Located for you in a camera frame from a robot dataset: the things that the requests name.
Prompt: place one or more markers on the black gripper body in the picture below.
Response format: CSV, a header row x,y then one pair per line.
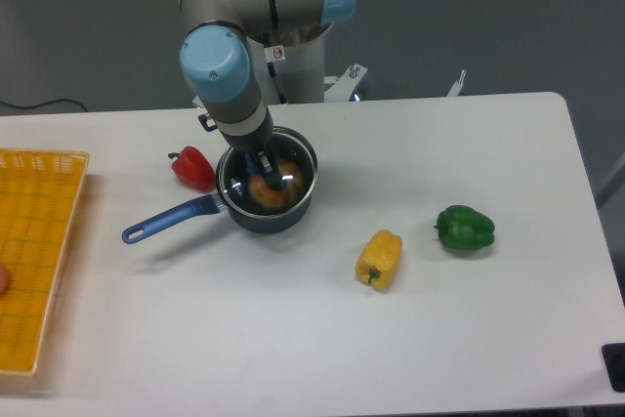
x,y
246,136

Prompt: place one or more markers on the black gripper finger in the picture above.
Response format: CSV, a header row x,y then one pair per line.
x,y
257,179
271,160

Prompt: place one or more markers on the glass pot lid blue knob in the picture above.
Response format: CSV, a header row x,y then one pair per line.
x,y
298,168

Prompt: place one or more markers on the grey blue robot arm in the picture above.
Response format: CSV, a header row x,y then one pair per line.
x,y
239,56

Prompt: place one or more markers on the dark blue saucepan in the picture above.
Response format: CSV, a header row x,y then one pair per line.
x,y
209,204

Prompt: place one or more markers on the red bell pepper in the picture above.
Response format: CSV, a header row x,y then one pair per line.
x,y
193,169

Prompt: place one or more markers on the yellow bell pepper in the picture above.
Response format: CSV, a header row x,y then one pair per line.
x,y
379,260

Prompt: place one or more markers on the green bell pepper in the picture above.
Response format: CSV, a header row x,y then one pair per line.
x,y
460,227

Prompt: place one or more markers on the yellow woven basket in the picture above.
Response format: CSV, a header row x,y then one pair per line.
x,y
40,190

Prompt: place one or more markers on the grey table leg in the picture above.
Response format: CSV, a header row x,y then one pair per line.
x,y
612,182

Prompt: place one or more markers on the black table corner device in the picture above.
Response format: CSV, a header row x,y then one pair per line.
x,y
614,361

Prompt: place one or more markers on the white metal frame bracket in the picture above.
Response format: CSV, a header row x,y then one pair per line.
x,y
343,88

